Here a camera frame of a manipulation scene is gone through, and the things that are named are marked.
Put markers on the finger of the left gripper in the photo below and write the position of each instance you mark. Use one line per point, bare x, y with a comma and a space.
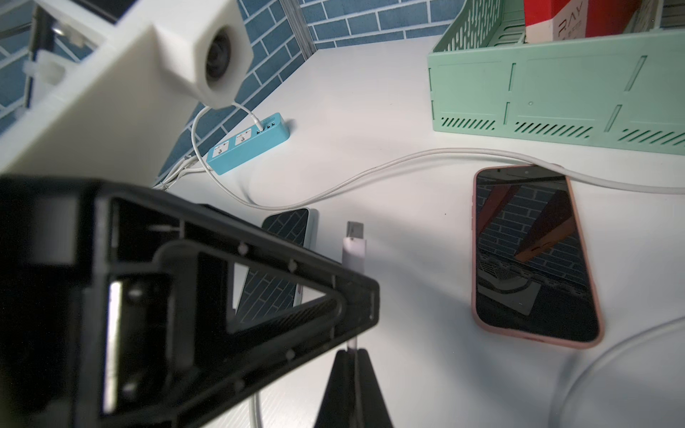
216, 363

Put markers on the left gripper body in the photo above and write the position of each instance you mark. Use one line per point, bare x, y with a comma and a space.
84, 315

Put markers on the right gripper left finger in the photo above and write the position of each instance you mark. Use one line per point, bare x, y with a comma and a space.
337, 405

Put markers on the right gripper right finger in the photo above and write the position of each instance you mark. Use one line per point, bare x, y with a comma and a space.
369, 404

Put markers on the phone with light blue case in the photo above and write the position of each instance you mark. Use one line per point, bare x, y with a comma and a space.
264, 291

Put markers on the phone with pink case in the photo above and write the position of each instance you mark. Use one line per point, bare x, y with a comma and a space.
531, 278

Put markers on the teal power strip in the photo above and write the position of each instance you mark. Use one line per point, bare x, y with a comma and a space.
248, 144

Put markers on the green file organizer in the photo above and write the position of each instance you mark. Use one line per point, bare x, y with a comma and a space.
620, 92

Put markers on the red folder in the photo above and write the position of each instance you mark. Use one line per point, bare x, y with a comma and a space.
555, 20

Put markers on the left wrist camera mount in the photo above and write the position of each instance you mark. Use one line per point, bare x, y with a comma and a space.
117, 114

